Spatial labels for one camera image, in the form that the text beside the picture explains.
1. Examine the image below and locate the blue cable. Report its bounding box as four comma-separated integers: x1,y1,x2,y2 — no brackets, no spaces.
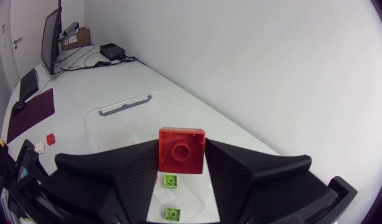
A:
128,57,147,67

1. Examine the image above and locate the lime green toy brick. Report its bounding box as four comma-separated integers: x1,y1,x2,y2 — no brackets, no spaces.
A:
163,174,178,189
164,207,181,222

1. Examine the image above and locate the black computer mouse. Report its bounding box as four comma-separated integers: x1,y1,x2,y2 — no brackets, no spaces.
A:
11,100,27,116

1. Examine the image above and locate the dark screen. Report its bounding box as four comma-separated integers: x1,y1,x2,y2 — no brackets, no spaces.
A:
40,0,63,75

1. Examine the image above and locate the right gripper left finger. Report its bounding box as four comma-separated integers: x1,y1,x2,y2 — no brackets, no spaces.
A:
38,139,160,224

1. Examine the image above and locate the black keyboard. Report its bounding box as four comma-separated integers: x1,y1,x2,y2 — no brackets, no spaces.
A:
19,68,40,101

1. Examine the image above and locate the brown cardboard box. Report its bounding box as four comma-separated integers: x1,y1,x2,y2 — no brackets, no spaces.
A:
60,26,91,52

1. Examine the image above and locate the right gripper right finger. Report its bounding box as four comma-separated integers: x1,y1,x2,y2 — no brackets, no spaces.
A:
204,138,338,224

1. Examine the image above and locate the dark mat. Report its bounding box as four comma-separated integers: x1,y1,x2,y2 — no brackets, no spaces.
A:
6,88,56,144

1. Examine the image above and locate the black power brick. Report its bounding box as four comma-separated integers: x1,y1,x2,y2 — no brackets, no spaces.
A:
100,43,126,62

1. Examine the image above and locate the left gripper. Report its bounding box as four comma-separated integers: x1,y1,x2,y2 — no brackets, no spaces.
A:
0,108,50,200

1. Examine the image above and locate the clear plastic container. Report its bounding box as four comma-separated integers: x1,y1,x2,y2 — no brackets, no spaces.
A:
83,91,221,224

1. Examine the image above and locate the black cable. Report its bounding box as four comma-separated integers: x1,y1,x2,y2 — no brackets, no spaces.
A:
55,55,137,72

